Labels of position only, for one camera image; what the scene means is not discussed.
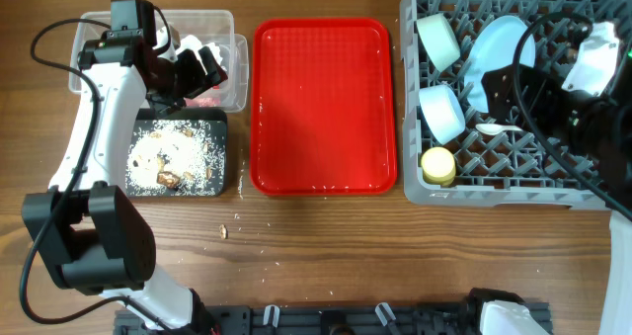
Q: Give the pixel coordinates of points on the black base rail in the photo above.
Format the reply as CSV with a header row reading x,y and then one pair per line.
x,y
430,319

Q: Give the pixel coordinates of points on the light blue plate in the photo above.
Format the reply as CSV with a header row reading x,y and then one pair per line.
x,y
493,49

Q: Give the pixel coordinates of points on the grey dishwasher rack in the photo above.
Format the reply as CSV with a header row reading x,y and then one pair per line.
x,y
509,168

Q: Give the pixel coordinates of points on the food crumb on table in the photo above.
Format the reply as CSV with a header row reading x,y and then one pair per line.
x,y
223,232

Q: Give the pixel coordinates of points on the yellow plastic cup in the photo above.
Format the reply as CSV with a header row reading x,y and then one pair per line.
x,y
438,166

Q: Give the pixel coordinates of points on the light blue bowl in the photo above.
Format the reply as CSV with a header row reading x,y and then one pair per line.
x,y
442,112

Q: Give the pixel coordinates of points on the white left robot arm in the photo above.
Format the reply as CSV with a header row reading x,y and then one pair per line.
x,y
85,229

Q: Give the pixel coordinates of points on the black food waste tray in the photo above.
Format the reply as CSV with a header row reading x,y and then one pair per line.
x,y
178,157

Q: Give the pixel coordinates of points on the white plastic spoon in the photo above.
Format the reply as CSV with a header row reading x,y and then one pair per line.
x,y
495,129

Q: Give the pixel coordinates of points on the crumpled white tissue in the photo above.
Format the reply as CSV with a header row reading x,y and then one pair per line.
x,y
195,45

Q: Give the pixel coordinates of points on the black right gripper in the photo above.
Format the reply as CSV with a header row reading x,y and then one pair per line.
x,y
505,109

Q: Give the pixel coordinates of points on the red serving tray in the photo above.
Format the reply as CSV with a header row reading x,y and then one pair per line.
x,y
322,110

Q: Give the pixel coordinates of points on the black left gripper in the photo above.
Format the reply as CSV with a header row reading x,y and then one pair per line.
x,y
197,80

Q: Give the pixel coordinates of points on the green bowl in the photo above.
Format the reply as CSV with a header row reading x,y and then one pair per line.
x,y
438,40

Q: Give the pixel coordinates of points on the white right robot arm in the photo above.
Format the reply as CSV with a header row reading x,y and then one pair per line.
x,y
600,160

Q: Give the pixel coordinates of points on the red snack wrapper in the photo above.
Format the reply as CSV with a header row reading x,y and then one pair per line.
x,y
204,102

